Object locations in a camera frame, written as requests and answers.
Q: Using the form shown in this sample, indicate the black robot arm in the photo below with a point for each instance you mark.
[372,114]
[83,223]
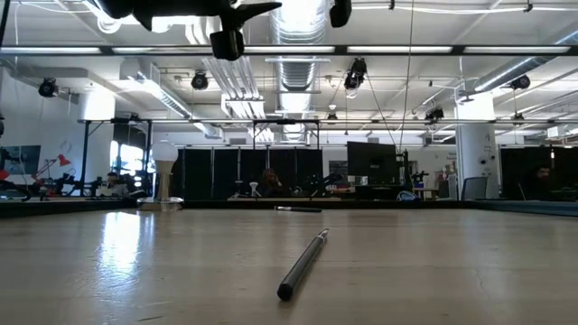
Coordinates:
[68,184]
[325,181]

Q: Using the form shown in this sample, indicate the person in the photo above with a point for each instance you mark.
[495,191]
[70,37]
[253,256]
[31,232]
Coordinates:
[115,185]
[271,182]
[539,180]

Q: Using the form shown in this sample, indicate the grey chair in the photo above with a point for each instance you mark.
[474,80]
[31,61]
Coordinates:
[474,187]

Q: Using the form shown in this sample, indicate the black ceiling spotlight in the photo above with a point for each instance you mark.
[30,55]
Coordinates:
[332,116]
[434,113]
[199,81]
[47,88]
[356,74]
[519,82]

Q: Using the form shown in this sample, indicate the black computer monitor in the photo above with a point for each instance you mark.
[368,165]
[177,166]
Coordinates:
[372,162]

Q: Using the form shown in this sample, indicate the red desk lamp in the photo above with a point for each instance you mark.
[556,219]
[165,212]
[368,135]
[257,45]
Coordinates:
[63,160]

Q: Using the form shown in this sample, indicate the clear glass dish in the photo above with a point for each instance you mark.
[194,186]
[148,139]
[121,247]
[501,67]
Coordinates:
[160,204]

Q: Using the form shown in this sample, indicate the silver ventilation duct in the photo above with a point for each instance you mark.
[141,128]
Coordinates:
[295,72]
[510,72]

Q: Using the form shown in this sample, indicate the black metal gantry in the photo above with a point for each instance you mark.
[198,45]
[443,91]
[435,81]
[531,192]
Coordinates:
[84,158]

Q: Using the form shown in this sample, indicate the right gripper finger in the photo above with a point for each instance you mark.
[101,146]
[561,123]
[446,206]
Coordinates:
[341,11]

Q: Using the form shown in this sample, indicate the thin black makeup brush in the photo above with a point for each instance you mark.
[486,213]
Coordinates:
[302,266]
[300,209]

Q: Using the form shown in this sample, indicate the black aluminium frame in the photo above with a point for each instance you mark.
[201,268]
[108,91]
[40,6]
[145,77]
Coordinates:
[384,204]

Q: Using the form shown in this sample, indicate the LED light bar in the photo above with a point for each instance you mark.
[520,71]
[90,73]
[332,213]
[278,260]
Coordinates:
[341,49]

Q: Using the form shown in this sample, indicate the white light bulb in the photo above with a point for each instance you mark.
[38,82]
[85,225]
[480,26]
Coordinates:
[165,152]

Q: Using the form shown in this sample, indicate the black partition curtain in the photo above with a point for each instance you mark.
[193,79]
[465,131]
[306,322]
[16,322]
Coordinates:
[212,173]

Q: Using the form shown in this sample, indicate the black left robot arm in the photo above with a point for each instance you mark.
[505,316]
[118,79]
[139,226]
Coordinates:
[115,6]

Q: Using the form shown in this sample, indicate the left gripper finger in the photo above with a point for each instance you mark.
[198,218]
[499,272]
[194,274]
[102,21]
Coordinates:
[253,11]

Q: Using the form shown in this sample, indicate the dark wall screen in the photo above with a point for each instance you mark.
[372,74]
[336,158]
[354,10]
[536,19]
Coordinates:
[20,159]

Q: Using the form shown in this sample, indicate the white column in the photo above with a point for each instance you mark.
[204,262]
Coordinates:
[478,153]

